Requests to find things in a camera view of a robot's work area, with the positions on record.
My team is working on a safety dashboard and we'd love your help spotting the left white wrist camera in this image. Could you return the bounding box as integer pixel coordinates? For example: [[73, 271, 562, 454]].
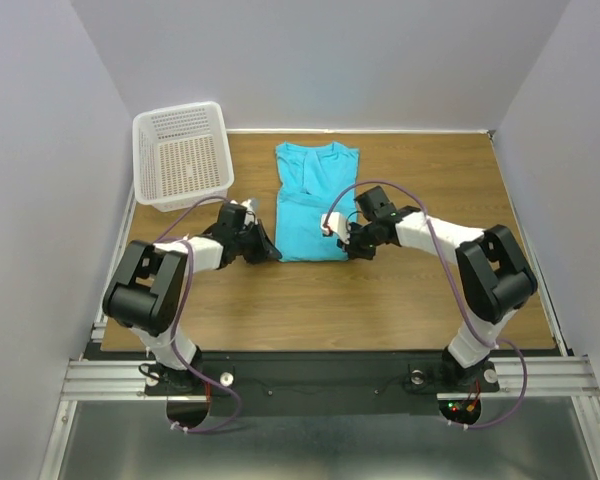
[[231, 198, 259, 225]]

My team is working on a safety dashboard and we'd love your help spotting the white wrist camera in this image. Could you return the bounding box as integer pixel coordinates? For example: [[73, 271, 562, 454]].
[[231, 198, 259, 225], [320, 212, 350, 244]]

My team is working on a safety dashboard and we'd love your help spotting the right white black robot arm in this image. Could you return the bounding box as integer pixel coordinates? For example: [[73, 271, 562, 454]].
[[320, 181, 538, 385]]

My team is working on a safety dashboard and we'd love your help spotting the aluminium frame rail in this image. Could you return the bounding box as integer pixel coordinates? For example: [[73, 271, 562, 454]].
[[38, 130, 154, 480]]

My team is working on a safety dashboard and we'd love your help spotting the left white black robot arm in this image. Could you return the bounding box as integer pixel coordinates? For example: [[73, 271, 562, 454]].
[[102, 198, 281, 395]]

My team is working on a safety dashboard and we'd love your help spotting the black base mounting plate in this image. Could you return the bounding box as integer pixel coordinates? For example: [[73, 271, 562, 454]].
[[139, 350, 499, 426]]

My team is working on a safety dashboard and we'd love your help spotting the turquoise t shirt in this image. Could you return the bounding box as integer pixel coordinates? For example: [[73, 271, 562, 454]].
[[275, 142, 359, 263]]

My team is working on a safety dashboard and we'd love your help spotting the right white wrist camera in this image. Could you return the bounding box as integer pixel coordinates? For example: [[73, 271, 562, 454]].
[[320, 212, 350, 244]]

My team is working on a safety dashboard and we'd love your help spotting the white plastic perforated basket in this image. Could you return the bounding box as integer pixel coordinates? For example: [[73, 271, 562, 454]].
[[132, 101, 234, 212]]

